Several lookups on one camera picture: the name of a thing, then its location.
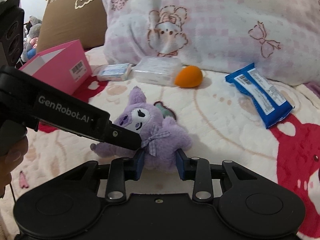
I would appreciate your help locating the pink checkered pillow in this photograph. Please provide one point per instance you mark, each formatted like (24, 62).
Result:
(280, 37)

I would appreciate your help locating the small blue-white tissue pack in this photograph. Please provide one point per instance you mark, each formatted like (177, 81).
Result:
(114, 72)

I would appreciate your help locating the pink cardboard box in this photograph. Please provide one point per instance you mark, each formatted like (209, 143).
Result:
(64, 67)

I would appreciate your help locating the cream bear-print blanket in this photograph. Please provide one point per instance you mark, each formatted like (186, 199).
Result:
(222, 123)

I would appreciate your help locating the clear plastic cotton pack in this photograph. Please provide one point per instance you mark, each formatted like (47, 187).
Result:
(157, 70)

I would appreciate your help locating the brown cloud pillow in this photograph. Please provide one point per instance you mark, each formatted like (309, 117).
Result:
(69, 20)

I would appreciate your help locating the person's left hand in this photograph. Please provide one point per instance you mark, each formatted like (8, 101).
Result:
(10, 161)

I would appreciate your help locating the purple plush toy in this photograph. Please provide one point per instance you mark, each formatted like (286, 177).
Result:
(161, 136)

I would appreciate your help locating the grey plush doll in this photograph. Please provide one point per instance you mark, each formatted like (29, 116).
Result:
(31, 32)

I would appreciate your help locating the orange makeup sponge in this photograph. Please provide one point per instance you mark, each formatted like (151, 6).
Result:
(189, 77)

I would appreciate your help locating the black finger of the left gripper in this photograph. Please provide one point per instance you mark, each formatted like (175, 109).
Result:
(122, 137)

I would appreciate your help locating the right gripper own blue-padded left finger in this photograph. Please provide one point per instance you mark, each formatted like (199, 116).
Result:
(121, 170)

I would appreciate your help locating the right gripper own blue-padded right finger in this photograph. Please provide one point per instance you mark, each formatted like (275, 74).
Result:
(198, 170)

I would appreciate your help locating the blue snack packet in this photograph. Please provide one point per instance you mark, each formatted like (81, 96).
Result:
(270, 104)

